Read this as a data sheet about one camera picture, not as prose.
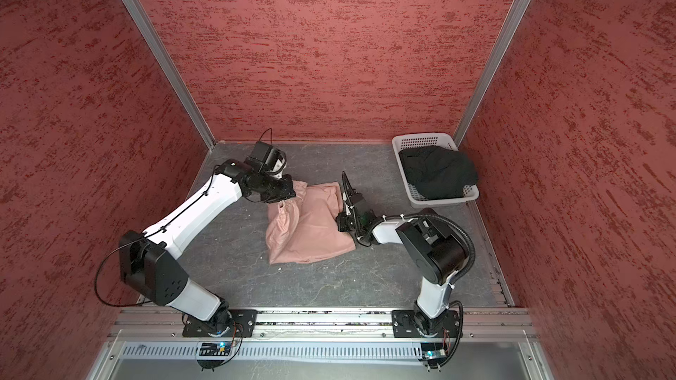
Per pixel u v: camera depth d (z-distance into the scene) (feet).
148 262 1.38
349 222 2.74
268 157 2.12
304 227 3.02
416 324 2.19
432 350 2.33
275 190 2.29
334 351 2.54
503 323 2.50
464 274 1.59
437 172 3.11
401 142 3.69
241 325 2.40
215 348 2.34
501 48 2.88
